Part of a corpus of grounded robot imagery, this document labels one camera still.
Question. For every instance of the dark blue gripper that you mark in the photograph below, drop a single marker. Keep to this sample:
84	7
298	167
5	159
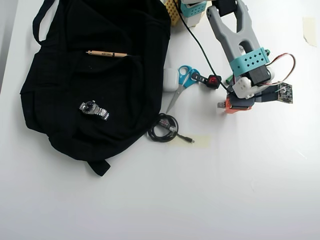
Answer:
239	107

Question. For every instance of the red black usb stick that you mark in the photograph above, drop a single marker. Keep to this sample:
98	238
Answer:
221	105

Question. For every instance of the yellow perforated robot base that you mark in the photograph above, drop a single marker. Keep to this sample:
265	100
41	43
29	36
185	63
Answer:
173	11

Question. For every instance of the grey teal white robot arm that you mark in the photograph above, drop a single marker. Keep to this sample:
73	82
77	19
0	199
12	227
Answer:
232	37

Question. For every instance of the black fabric bag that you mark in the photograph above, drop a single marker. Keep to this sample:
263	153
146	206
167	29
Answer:
100	87

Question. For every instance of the green black marker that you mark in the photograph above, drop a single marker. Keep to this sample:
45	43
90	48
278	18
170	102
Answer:
229	79

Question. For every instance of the black bike light red lens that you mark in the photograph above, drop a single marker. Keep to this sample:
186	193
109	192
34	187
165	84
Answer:
213	81

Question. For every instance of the wide masking tape strip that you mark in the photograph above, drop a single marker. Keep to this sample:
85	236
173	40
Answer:
202	141

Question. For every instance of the white earbuds case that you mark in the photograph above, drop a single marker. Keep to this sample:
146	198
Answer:
170	80

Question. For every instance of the torn masking tape piece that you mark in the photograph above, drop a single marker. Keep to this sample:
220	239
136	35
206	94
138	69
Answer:
310	30

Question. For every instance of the wooden pen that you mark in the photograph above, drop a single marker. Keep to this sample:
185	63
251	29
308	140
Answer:
107	53

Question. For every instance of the silver metal wristwatch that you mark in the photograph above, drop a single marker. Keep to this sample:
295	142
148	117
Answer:
93	110

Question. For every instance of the bare camera circuit board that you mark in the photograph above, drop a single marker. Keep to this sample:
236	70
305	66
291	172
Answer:
285	93

